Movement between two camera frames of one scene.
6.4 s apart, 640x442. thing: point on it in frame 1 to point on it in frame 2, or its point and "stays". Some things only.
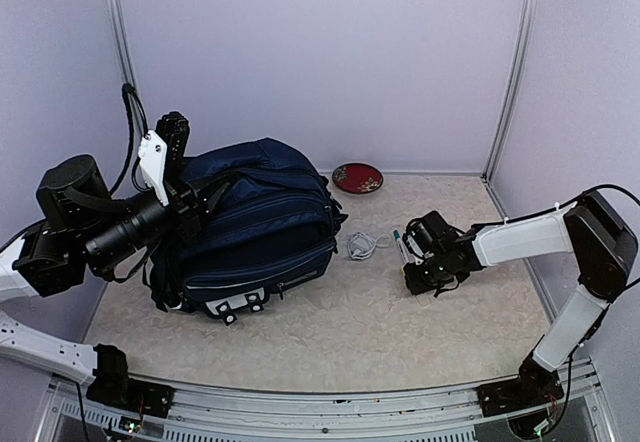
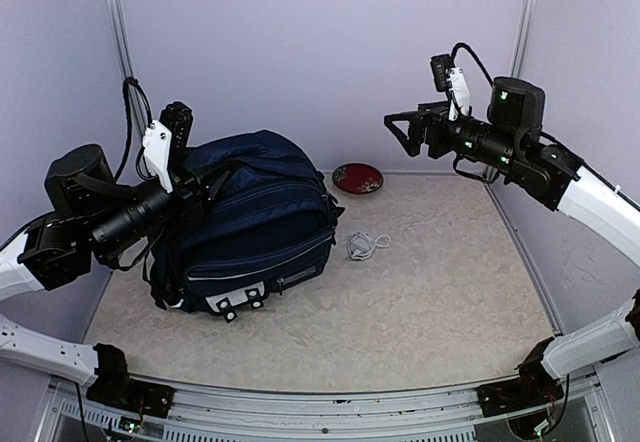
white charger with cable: x=361 y=245 stays
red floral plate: x=357 y=178 stays
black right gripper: x=414 y=284 to x=432 y=118
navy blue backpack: x=274 y=230 stays
